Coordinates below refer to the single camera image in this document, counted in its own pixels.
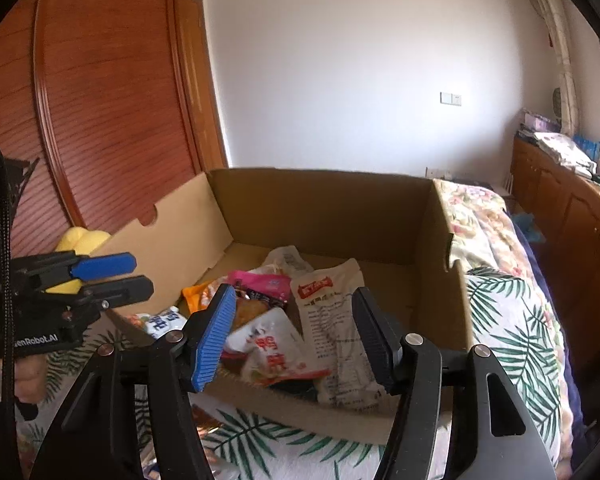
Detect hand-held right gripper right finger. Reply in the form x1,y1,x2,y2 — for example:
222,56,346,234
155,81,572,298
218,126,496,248
351,286,556,480

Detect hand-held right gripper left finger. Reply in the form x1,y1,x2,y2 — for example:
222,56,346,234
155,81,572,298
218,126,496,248
30,284,238,480

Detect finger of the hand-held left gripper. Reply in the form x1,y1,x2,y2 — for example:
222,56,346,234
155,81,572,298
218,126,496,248
10,251,137,286
35,275,155,321

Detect large white snack pouch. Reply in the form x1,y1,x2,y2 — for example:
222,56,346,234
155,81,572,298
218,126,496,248
290,258,388,408

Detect orange snack packet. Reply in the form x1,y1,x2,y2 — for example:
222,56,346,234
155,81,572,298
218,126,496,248
181,280,226,313

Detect white and red snack packet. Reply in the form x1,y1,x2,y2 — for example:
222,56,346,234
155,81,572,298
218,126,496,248
222,307,333,388

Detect pink snack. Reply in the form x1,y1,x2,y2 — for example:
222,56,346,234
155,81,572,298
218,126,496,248
227,270,293,333

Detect brown cardboard box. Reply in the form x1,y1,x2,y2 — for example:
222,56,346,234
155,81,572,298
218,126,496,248
87,167,473,446

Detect person's left hand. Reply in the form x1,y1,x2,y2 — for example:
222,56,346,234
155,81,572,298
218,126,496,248
0,347,48,403

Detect yellow plush toy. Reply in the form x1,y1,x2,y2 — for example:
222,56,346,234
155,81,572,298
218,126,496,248
54,227,112,296

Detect white and blue snack packet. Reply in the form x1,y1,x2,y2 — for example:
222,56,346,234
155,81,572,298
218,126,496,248
132,307,188,341

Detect leaf print bedsheet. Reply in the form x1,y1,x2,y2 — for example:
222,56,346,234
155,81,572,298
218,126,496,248
17,265,563,480

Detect floral quilt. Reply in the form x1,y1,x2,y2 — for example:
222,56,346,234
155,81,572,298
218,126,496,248
432,177,536,281

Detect wooden wardrobe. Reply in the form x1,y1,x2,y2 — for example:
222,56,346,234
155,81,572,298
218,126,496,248
0,0,203,261

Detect blue cloth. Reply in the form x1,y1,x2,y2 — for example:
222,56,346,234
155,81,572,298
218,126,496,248
510,212,546,246

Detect navy blanket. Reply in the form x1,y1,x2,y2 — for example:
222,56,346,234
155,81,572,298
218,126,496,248
512,220,588,431

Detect wooden door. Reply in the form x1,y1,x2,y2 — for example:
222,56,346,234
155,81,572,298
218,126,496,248
175,0,231,171

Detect wooden cabinet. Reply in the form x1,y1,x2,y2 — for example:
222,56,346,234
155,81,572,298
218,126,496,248
510,137,600,376

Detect folded patterned cloth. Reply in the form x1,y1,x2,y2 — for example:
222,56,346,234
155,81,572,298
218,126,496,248
530,131,598,178

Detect purple box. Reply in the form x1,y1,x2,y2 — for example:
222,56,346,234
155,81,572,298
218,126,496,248
520,110,561,133

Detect blue packets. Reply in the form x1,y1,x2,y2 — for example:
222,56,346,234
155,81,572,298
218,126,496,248
572,134,600,161

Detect patterned curtain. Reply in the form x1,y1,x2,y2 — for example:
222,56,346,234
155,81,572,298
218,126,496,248
522,0,578,136

